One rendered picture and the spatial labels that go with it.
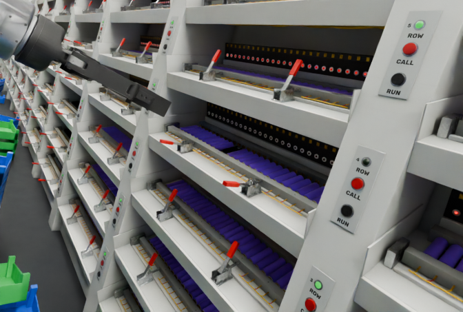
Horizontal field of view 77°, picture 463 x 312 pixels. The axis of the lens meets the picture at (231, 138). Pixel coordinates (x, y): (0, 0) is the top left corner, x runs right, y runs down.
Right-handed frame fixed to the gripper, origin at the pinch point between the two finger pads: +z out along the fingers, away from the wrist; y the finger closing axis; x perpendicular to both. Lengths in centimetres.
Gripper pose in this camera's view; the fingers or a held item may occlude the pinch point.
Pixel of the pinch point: (145, 98)
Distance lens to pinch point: 57.9
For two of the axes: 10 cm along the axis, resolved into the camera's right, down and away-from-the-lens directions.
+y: 6.2, 2.9, -7.2
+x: 4.5, -8.9, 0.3
